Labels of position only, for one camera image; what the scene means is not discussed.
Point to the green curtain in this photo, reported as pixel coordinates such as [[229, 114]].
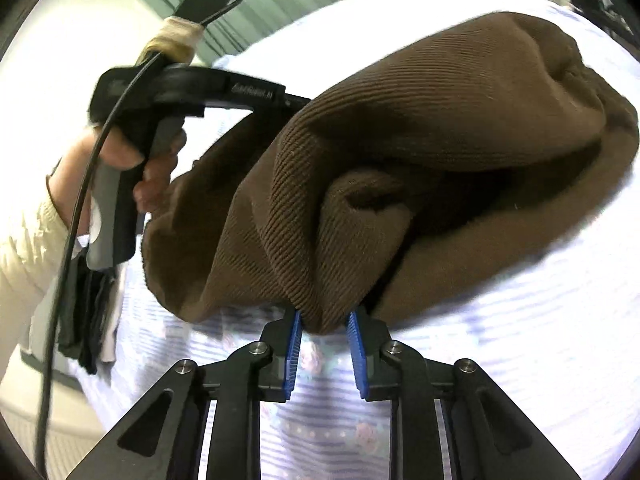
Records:
[[240, 10]]

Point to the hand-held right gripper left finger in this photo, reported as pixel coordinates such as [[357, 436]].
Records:
[[293, 355]]

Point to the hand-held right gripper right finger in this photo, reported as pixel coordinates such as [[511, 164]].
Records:
[[358, 355]]

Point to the striped floral bed sheet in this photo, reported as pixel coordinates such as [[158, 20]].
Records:
[[500, 335]]

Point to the dark object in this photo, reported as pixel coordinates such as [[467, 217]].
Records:
[[600, 5]]

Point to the person's left forearm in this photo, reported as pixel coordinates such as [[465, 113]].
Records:
[[27, 265]]

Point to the stack of dark folded clothes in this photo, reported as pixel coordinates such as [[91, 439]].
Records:
[[92, 310]]

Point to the person's left hand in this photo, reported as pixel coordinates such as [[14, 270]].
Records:
[[120, 152]]

